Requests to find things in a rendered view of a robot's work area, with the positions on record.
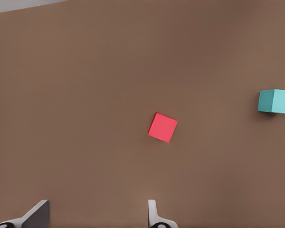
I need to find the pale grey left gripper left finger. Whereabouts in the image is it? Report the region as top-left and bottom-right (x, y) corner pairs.
(0, 199), (50, 228)

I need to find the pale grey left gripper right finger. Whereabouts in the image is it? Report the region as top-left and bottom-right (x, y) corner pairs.
(147, 199), (179, 228)

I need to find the red cube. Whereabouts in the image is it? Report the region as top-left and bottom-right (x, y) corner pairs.
(148, 112), (179, 144)

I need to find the teal block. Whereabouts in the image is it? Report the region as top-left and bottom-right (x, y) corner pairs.
(257, 89), (285, 116)

